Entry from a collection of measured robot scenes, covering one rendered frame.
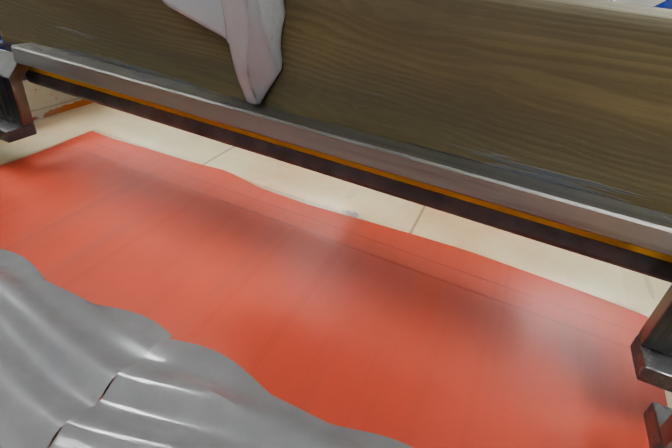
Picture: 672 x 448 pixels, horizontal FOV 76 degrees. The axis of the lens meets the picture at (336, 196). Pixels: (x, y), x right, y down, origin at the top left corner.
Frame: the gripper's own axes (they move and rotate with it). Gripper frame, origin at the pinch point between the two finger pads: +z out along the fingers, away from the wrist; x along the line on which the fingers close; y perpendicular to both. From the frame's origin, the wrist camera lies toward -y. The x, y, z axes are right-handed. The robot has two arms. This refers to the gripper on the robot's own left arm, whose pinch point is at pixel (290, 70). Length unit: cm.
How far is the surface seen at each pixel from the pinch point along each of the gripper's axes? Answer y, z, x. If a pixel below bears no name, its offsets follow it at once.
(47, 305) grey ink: 5.7, 9.4, 11.1
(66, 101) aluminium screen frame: 25.6, 9.0, -5.5
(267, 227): 1.0, 9.9, 0.2
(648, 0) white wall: -83, 14, -407
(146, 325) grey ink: 1.5, 9.9, 9.6
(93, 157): 16.6, 9.9, -0.5
